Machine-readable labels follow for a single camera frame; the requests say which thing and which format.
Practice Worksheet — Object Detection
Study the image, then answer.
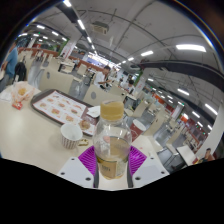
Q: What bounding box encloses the patterned mug with gold handle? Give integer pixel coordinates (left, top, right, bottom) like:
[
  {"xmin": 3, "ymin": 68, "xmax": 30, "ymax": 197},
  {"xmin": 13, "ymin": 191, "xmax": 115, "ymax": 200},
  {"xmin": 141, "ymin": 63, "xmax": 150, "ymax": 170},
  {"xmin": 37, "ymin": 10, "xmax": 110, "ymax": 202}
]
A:
[{"xmin": 60, "ymin": 123, "xmax": 90, "ymax": 150}]

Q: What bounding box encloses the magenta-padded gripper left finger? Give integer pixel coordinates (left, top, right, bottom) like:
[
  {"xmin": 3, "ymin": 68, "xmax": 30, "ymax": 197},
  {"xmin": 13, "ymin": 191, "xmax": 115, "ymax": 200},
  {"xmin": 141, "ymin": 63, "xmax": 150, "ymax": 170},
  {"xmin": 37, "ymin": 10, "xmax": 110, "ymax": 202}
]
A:
[{"xmin": 57, "ymin": 145, "xmax": 100, "ymax": 189}]

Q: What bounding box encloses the group of beige chairs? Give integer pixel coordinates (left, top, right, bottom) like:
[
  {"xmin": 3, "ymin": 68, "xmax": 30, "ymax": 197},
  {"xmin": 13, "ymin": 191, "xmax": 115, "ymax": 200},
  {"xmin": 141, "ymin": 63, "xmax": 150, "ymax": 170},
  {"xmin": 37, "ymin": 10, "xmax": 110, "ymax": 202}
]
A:
[{"xmin": 29, "ymin": 49, "xmax": 201, "ymax": 158}]

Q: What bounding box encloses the brown food tray with menu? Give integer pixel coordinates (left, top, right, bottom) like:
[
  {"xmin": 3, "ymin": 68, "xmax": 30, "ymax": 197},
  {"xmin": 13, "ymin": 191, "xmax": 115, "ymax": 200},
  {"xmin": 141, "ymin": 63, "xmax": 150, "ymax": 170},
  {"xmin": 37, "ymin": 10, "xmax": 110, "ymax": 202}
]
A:
[{"xmin": 30, "ymin": 89, "xmax": 101, "ymax": 137}]

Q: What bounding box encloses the white paper card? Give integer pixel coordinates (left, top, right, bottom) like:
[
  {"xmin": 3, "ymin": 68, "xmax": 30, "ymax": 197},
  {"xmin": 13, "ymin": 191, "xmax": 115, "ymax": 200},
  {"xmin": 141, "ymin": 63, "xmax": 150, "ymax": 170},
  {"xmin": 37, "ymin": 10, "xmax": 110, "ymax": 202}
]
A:
[{"xmin": 0, "ymin": 89, "xmax": 14, "ymax": 103}]

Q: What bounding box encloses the group of ceiling lights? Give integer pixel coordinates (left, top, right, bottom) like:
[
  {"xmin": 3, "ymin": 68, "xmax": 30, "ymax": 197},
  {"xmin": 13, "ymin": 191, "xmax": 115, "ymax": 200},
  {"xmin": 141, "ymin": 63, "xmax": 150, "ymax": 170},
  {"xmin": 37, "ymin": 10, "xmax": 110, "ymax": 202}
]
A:
[{"xmin": 18, "ymin": 0, "xmax": 219, "ymax": 131}]

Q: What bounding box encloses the white paper napkin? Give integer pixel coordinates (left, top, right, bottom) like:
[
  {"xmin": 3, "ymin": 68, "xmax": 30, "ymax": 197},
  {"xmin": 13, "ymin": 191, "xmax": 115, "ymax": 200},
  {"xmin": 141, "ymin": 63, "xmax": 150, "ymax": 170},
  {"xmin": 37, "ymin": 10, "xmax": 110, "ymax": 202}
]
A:
[{"xmin": 86, "ymin": 105, "xmax": 102, "ymax": 118}]

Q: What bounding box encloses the ceiling air conditioner unit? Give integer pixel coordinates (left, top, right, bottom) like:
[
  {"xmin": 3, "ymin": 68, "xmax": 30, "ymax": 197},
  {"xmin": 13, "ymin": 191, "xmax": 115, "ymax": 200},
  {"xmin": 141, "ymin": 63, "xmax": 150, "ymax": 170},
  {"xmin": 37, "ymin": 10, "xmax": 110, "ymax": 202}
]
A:
[{"xmin": 90, "ymin": 21, "xmax": 109, "ymax": 35}]

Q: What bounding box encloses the beige chair with round hole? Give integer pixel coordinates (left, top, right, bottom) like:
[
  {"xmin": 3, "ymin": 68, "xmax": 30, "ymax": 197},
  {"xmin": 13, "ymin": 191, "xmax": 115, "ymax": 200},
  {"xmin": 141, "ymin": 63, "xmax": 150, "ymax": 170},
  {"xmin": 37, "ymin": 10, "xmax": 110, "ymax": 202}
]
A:
[
  {"xmin": 82, "ymin": 84, "xmax": 116, "ymax": 108},
  {"xmin": 38, "ymin": 68, "xmax": 74, "ymax": 94}
]

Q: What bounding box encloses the clear bottle with yellow cap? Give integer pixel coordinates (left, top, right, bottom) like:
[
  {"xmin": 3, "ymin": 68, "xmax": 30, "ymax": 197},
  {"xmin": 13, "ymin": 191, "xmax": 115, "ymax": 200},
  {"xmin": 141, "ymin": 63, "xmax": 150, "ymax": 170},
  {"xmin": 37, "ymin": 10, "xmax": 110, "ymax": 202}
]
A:
[{"xmin": 92, "ymin": 99, "xmax": 133, "ymax": 181}]

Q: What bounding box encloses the black backpack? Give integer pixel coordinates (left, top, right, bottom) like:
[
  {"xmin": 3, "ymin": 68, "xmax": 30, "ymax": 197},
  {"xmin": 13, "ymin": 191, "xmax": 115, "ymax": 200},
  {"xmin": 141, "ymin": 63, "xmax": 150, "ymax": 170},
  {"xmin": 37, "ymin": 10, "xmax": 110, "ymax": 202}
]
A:
[{"xmin": 13, "ymin": 62, "xmax": 28, "ymax": 83}]

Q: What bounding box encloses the small red sauce packet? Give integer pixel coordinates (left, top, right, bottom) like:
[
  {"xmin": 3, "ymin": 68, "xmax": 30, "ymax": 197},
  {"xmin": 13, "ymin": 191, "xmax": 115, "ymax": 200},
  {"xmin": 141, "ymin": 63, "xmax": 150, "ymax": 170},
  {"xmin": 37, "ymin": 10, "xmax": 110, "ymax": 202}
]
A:
[{"xmin": 12, "ymin": 101, "xmax": 24, "ymax": 111}]

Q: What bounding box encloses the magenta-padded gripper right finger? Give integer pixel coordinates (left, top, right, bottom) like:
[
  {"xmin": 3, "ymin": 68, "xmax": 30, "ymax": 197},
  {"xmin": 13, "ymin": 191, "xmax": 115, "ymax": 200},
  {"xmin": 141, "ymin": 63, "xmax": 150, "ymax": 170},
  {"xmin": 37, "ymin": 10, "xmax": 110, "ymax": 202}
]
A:
[{"xmin": 126, "ymin": 145, "xmax": 170, "ymax": 189}]

